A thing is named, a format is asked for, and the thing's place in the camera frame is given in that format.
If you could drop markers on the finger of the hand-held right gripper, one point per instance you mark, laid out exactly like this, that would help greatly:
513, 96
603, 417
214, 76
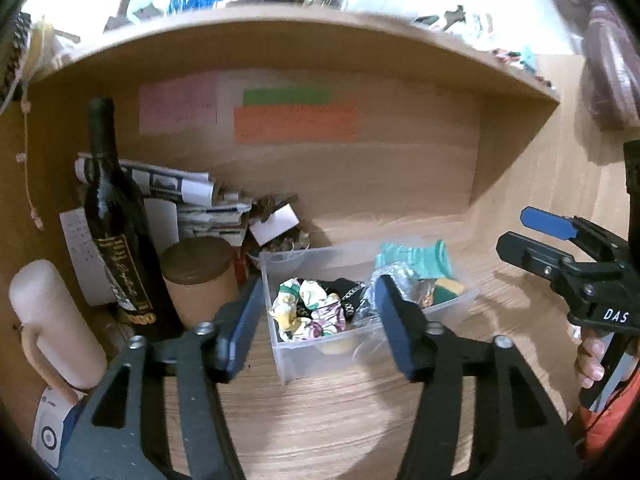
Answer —
535, 257
545, 222

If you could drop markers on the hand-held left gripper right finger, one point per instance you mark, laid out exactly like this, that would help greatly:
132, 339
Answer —
400, 330

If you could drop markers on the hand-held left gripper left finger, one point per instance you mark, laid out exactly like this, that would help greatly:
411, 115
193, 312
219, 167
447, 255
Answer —
240, 332

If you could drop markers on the clear plastic box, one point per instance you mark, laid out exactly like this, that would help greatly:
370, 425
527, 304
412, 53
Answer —
370, 330

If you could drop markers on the clear plastic bag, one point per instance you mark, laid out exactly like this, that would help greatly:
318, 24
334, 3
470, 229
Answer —
400, 280

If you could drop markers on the yellow soft hair accessory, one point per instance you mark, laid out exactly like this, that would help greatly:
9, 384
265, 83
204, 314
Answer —
445, 292

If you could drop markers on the floral scrunchie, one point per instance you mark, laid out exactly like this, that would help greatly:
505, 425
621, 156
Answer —
307, 310

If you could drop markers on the teal scrunchie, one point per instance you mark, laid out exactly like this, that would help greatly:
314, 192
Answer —
415, 257

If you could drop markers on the person's right forearm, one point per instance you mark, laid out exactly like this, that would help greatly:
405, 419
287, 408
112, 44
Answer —
612, 425

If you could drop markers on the person's right hand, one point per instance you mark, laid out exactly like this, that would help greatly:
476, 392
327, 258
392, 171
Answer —
590, 360

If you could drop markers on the brown cylindrical canister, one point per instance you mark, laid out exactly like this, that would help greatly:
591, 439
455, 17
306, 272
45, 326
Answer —
200, 280

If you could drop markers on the small clear bowl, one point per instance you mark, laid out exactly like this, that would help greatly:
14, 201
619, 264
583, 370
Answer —
285, 260

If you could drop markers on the white card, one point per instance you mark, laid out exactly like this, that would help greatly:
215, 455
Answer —
274, 225

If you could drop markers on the stack of newspapers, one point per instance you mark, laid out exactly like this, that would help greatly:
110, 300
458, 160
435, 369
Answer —
200, 200

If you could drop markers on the dark wine bottle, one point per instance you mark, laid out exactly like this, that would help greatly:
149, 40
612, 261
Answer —
120, 240

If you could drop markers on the mauve curtain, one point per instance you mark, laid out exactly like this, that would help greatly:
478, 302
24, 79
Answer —
605, 60

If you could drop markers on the white paper receipt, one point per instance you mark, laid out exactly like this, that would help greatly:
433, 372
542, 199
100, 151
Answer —
75, 255

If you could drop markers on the orange sticky note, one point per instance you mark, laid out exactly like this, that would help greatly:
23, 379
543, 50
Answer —
295, 124

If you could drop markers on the pink sticky note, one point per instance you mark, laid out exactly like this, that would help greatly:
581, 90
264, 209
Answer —
177, 102

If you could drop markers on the green sticky note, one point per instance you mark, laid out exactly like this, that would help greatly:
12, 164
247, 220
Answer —
287, 96

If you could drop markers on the wooden shelf board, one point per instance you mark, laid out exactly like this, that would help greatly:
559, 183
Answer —
300, 30

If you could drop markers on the black patterned headband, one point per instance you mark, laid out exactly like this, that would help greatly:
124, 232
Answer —
17, 55

